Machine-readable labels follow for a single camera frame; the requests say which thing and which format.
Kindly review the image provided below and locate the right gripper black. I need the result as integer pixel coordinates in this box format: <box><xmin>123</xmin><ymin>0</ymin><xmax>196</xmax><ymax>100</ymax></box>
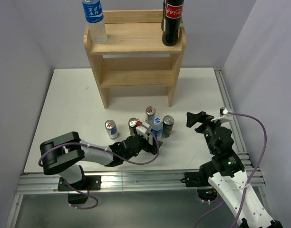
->
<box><xmin>186</xmin><ymin>110</ymin><xmax>225</xmax><ymax>153</ymax></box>

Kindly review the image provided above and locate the small water bottle blue cap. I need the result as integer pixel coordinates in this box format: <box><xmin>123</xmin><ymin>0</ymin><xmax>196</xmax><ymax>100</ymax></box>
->
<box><xmin>151</xmin><ymin>118</ymin><xmax>163</xmax><ymax>140</ymax></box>

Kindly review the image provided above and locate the water bottle blue label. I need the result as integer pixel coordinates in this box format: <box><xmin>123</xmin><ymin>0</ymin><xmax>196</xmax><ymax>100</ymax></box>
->
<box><xmin>82</xmin><ymin>0</ymin><xmax>107</xmax><ymax>44</ymax></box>

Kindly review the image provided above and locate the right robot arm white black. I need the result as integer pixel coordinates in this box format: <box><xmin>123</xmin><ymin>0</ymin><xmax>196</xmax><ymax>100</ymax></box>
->
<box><xmin>181</xmin><ymin>108</ymin><xmax>282</xmax><ymax>228</ymax></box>

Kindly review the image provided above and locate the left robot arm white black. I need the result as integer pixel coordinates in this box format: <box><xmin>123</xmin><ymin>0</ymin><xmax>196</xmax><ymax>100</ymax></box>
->
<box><xmin>38</xmin><ymin>132</ymin><xmax>163</xmax><ymax>190</ymax></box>

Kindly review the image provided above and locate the dark green beverage can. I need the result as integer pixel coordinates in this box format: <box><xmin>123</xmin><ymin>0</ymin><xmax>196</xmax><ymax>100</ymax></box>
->
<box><xmin>162</xmin><ymin>115</ymin><xmax>175</xmax><ymax>138</ymax></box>

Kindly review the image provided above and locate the silver slim beverage can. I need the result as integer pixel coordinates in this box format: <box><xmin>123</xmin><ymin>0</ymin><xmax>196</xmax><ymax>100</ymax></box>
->
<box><xmin>145</xmin><ymin>106</ymin><xmax>155</xmax><ymax>125</ymax></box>

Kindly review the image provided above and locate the black yellow beverage can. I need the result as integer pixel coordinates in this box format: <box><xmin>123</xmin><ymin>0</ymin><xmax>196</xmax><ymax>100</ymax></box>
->
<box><xmin>128</xmin><ymin>117</ymin><xmax>139</xmax><ymax>136</ymax></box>

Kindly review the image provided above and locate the wooden two-tier shelf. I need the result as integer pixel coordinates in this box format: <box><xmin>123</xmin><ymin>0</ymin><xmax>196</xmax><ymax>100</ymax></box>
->
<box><xmin>83</xmin><ymin>9</ymin><xmax>186</xmax><ymax>108</ymax></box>

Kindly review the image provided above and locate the blue silver energy drink can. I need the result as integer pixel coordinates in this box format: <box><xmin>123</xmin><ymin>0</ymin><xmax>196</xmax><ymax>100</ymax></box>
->
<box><xmin>105</xmin><ymin>120</ymin><xmax>118</xmax><ymax>139</ymax></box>

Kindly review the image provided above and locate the Coca-Cola bottle red label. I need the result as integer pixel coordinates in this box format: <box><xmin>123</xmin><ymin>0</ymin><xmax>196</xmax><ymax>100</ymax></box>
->
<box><xmin>161</xmin><ymin>0</ymin><xmax>184</xmax><ymax>46</ymax></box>

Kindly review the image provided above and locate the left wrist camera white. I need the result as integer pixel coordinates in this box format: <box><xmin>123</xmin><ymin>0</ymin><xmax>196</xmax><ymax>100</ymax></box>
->
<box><xmin>136</xmin><ymin>121</ymin><xmax>151</xmax><ymax>135</ymax></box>

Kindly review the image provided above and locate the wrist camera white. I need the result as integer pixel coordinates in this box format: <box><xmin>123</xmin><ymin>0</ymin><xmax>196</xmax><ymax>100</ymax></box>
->
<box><xmin>136</xmin><ymin>121</ymin><xmax>151</xmax><ymax>135</ymax></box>
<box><xmin>211</xmin><ymin>107</ymin><xmax>233</xmax><ymax>124</ymax></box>

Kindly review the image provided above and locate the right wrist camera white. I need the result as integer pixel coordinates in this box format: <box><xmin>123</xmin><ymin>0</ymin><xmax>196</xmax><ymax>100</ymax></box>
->
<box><xmin>211</xmin><ymin>107</ymin><xmax>233</xmax><ymax>124</ymax></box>

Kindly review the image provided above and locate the aluminium rail frame right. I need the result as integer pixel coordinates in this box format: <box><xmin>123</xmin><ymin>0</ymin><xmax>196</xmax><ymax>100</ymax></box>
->
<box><xmin>213</xmin><ymin>67</ymin><xmax>252</xmax><ymax>167</ymax></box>

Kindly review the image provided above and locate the aluminium rail frame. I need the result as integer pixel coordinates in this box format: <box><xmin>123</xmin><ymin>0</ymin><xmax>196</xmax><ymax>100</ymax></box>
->
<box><xmin>16</xmin><ymin>170</ymin><xmax>265</xmax><ymax>195</ymax></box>
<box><xmin>213</xmin><ymin>67</ymin><xmax>252</xmax><ymax>167</ymax></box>

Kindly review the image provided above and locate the aluminium rail frame front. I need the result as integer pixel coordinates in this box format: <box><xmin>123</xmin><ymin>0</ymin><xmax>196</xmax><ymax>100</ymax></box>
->
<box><xmin>16</xmin><ymin>170</ymin><xmax>265</xmax><ymax>195</ymax></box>

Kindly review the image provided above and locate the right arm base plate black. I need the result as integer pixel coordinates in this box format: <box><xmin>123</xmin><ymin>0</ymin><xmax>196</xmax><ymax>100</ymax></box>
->
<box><xmin>180</xmin><ymin>171</ymin><xmax>210</xmax><ymax>187</ymax></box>

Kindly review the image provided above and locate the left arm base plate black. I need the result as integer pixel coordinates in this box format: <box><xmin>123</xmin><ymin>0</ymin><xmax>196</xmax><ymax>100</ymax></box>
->
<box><xmin>58</xmin><ymin>175</ymin><xmax>101</xmax><ymax>191</ymax></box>

